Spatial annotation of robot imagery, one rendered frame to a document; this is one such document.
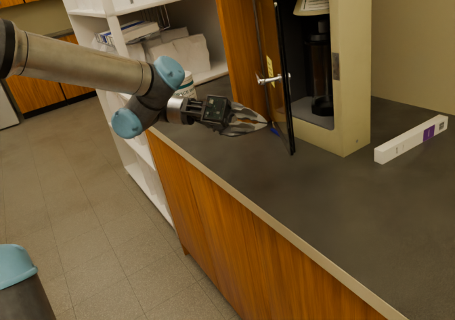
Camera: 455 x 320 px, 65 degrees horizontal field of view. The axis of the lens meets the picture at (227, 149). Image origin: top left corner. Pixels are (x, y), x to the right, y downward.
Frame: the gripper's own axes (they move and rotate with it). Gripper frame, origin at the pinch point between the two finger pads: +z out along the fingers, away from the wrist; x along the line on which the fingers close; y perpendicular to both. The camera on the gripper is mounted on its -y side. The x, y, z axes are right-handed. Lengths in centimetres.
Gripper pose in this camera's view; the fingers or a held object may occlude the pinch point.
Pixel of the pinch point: (263, 124)
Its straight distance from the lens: 91.4
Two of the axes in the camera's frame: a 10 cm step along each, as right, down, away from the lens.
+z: 9.4, 1.6, -3.0
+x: 2.2, -9.6, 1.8
